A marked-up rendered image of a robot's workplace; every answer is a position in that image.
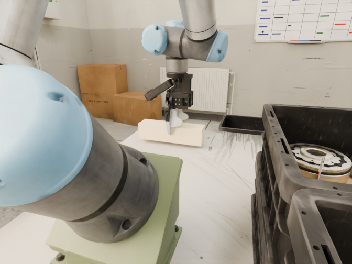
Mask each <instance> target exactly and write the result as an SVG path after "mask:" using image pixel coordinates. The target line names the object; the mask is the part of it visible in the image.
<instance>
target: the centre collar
mask: <svg viewBox="0 0 352 264"><path fill-rule="evenodd" d="M308 152H317V153H320V154H322V155H324V156H315V155H312V154H310V153H308ZM300 154H301V155H302V156H304V157H306V158H309V159H312V160H316V161H322V158H323V157H325V156H326V157H325V160H324V158H323V160H324V161H331V160H332V159H333V155H332V154H331V153H330V152H329V151H327V150H325V149H322V148H318V147H303V148H301V149H300Z"/></svg>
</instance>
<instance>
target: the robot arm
mask: <svg viewBox="0 0 352 264"><path fill-rule="evenodd" d="M178 1H179V5H180V10H181V14H182V18H183V21H180V20H172V21H168V22H166V24H165V26H163V25H161V24H155V25H154V24H153V25H149V26H147V27H146V28H145V29H144V31H143V33H142V38H141V41H142V45H143V47H144V49H145V50H146V51H147V52H148V53H149V54H154V55H157V56H159V55H166V72H167V73H166V77H168V78H171V79H168V80H166V81H165V82H163V83H162V84H160V85H159V86H158V87H156V88H155V89H152V90H149V91H148V92H147V93H146V94H145V95H144V96H145V98H146V100H147V101H152V100H155V98H156V97H157V96H158V95H159V94H161V93H163V92H164V91H166V97H165V107H164V117H165V122H166V129H167V132H168V134H169V135H171V127H178V126H181V125H182V123H183V121H182V120H186V119H188V114H186V113H184V112H183V111H182V110H183V109H188V107H191V106H192V105H193V90H191V80H192V78H193V74H188V73H187V72H188V61H189V59H194V60H201V61H206V62H217V63H219V62H221V61H222V60H223V59H224V58H225V55H226V52H227V47H228V35H227V33H226V32H223V31H220V30H219V31H217V19H216V6H215V0H178ZM48 3H49V0H0V206H4V207H9V208H13V209H16V210H20V211H24V212H29V213H33V214H38V215H42V216H46V217H51V218H55V219H59V220H63V221H65V222H66V223H67V224H68V225H69V227H70V228H71V229H72V230H73V231H74V232H75V233H76V234H78V235H79V236H80V237H82V238H84V239H86V240H89V241H92V242H96V243H105V244H110V243H116V242H119V241H122V240H124V239H127V238H128V237H130V236H132V235H133V234H135V233H136V232H138V231H139V230H140V229H141V228H142V227H143V226H144V225H145V223H146V222H147V221H148V219H149V218H150V216H151V215H152V213H153V211H154V209H155V206H156V203H157V200H158V195H159V181H158V176H157V173H156V171H155V168H154V167H153V165H152V164H151V162H150V161H149V160H148V159H147V157H146V156H145V155H144V154H143V153H141V152H140V151H138V150H137V149H135V148H133V147H130V146H126V145H123V144H119V143H118V142H117V141H116V140H115V139H114V138H113V137H112V136H111V135H110V134H109V133H108V132H107V131H106V130H105V129H104V128H103V126H102V125H101V124H100V123H99V122H98V121H97V120H96V119H95V118H94V117H93V116H92V115H91V114H90V113H89V112H88V111H87V109H86V108H85V106H84V105H83V103H82V102H81V101H80V99H79V98H78V97H77V96H76V95H75V94H74V93H73V92H72V91H71V90H70V89H68V88H67V87H66V86H64V85H63V84H61V83H60V82H58V81H57V80H56V79H55V78H54V77H52V76H51V75H49V74H48V73H46V72H44V71H42V70H39V69H37V68H34V66H33V64H32V61H31V59H32V56H33V53H34V50H35V46H36V43H37V40H38V36H39V33H40V30H41V26H42V23H43V19H44V17H45V13H46V10H47V7H48ZM172 86H173V87H172ZM170 87H172V88H170ZM169 88H170V89H169Z"/></svg>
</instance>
